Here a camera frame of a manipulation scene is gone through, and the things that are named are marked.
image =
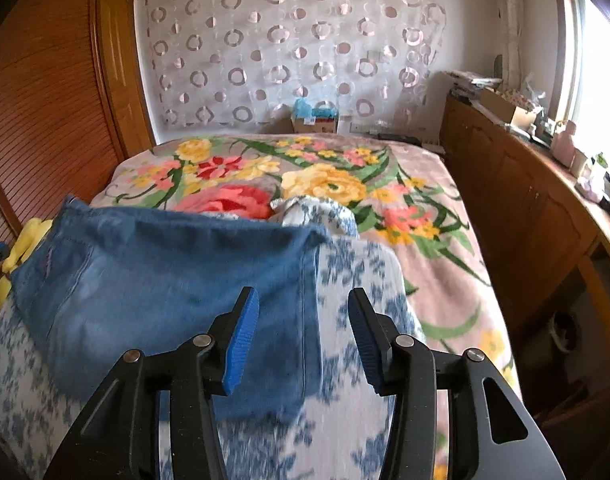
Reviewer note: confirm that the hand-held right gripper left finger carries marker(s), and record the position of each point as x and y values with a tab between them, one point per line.
241	345

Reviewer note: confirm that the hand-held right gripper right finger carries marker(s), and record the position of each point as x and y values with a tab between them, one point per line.
366	350

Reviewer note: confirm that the blue denim pants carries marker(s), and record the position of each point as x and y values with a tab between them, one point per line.
160	285

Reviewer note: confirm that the blue floral white quilt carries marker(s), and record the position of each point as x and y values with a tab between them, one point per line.
355	280

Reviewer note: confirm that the pink floral blanket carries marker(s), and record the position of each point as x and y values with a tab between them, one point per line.
435	270

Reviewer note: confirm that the wooden cabinet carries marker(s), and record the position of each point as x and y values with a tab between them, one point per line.
525	185

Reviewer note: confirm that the small cardboard box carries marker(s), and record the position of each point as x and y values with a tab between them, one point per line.
315	125

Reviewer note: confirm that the yellow plush toy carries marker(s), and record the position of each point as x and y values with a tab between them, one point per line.
25	245

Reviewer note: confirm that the open cardboard box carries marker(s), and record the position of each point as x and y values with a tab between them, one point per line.
505	107

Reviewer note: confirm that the wooden door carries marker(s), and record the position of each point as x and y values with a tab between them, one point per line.
125	85

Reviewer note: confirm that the pink bottle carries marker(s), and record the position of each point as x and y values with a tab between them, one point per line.
564	145

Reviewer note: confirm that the stack of papers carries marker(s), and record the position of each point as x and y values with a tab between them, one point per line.
467	80

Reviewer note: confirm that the small potted plant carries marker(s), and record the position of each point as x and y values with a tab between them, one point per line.
599	167

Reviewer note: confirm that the wooden wardrobe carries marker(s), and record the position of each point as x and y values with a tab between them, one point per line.
45	110

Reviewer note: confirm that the circle-patterned sheer curtain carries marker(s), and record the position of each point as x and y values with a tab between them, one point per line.
285	35

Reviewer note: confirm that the white lace curtain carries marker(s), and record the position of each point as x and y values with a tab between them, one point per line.
510	20

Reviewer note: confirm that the window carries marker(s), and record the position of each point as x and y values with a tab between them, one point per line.
600	60

